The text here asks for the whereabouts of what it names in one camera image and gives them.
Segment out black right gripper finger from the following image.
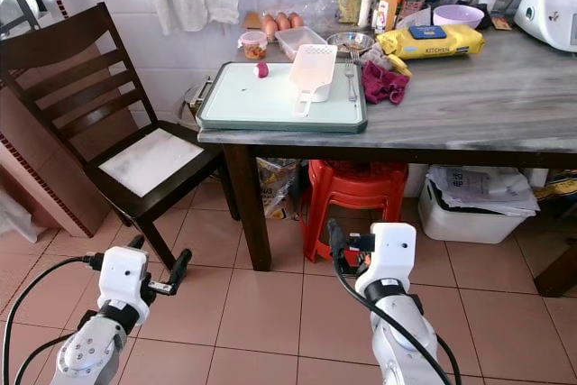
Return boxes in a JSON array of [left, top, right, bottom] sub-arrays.
[[327, 219, 353, 270]]

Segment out red plastic stool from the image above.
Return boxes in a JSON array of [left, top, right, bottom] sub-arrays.
[[299, 160, 409, 265]]

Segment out printed plastic bag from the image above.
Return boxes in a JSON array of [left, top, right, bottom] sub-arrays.
[[257, 159, 312, 221]]

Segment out grey marble dark-framed table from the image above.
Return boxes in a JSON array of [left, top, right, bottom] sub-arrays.
[[197, 8, 577, 273]]

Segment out white storage bin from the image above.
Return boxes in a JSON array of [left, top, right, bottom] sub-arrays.
[[417, 167, 542, 245]]

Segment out white paper stack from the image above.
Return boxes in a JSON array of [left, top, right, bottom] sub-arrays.
[[426, 165, 542, 218]]

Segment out metal pot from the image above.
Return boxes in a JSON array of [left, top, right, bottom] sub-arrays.
[[179, 78, 217, 124]]

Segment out maroon cloth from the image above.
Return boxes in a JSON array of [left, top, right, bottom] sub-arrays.
[[361, 59, 412, 105]]

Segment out metal fork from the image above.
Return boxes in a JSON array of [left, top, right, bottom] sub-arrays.
[[344, 50, 360, 103]]

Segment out white green-rimmed cutting board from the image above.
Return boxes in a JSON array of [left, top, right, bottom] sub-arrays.
[[196, 61, 370, 134]]

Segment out dark wooden chair white seat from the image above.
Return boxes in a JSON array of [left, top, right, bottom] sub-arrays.
[[0, 2, 241, 271]]

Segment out white plastic slotted scoop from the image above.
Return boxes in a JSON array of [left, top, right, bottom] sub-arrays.
[[288, 43, 338, 118]]

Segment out yellow banana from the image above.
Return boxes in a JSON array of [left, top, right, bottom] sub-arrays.
[[386, 53, 414, 77]]

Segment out dark wooden furniture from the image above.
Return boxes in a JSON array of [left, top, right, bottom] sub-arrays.
[[534, 196, 577, 298]]

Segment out metal bowl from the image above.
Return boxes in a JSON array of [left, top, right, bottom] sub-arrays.
[[326, 32, 374, 56]]

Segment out clear plastic container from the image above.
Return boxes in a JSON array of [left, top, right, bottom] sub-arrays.
[[274, 26, 328, 61]]

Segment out yellow kitchen towel package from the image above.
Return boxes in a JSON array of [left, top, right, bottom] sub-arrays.
[[376, 24, 486, 60]]

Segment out small clear food cup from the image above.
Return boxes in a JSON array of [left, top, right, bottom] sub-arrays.
[[239, 31, 270, 60]]

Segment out white bottle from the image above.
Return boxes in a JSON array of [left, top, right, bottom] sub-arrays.
[[358, 0, 380, 29]]

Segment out orange sauce bottle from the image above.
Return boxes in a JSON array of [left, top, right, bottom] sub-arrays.
[[379, 0, 408, 32]]

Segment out purple bowl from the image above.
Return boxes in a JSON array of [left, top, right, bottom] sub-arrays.
[[433, 4, 487, 31]]

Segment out white kitchen appliance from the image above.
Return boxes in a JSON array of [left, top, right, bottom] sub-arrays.
[[514, 0, 577, 52]]

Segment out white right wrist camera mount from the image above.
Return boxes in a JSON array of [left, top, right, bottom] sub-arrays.
[[354, 222, 417, 301]]

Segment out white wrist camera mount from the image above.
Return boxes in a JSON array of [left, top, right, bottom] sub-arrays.
[[354, 222, 417, 301], [96, 246, 151, 325]]

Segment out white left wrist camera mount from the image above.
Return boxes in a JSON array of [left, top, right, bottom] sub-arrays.
[[96, 246, 151, 325]]

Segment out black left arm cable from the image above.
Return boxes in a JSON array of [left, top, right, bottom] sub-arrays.
[[3, 253, 105, 385]]

